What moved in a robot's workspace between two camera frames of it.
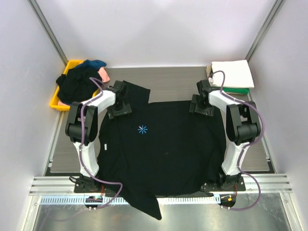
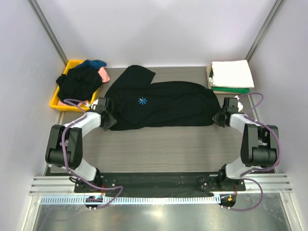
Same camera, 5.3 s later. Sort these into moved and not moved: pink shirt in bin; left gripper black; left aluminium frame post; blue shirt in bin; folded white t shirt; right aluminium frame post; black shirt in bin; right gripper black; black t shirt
Moved: right gripper black; black t shirt; left gripper black
Not moved: folded white t shirt; black shirt in bin; blue shirt in bin; right aluminium frame post; left aluminium frame post; pink shirt in bin
